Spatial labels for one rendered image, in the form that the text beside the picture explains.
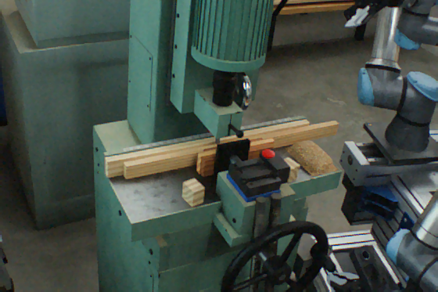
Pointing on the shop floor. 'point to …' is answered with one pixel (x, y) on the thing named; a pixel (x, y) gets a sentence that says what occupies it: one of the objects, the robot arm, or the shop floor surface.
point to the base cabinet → (121, 252)
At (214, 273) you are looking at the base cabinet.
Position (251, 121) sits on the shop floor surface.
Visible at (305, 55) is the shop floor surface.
